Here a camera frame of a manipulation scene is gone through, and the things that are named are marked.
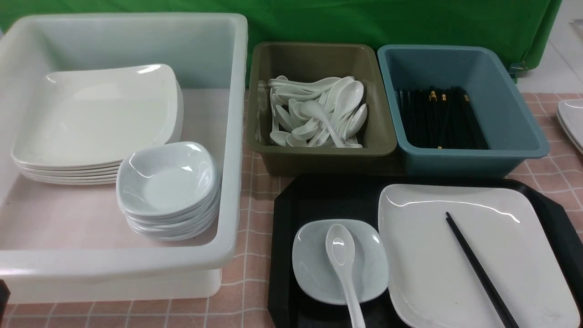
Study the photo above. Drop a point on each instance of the pile of black chopsticks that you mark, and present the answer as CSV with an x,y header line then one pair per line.
x,y
440,118

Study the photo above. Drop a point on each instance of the olive green spoon bin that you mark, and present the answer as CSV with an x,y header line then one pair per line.
x,y
310,62

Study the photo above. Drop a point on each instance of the small white square bowl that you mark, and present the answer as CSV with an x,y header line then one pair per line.
x,y
314,272

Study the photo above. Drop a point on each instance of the blue chopstick bin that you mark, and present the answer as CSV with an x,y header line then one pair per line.
x,y
507,122

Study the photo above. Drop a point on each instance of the white ceramic soup spoon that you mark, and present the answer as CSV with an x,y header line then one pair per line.
x,y
340,249

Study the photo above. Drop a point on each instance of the pile of white soup spoons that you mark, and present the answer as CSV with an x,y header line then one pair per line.
x,y
327,113

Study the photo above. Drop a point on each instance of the large white square plate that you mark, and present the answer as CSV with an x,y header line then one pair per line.
x,y
432,284

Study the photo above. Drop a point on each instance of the pink checkered tablecloth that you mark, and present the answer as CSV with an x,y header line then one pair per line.
x,y
241,300

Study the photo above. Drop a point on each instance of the stack of white square plates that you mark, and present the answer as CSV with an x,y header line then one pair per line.
x,y
80,125

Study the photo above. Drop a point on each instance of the green backdrop cloth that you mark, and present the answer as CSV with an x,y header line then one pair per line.
x,y
515,30

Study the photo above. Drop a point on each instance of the large white plastic tub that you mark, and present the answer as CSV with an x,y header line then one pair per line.
x,y
65,243

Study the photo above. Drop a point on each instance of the black plastic serving tray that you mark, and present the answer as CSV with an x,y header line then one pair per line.
x,y
310,198

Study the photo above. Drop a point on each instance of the white plates at right edge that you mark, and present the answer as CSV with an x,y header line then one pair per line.
x,y
570,118

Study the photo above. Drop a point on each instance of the stack of small white bowls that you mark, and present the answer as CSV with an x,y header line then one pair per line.
x,y
170,192

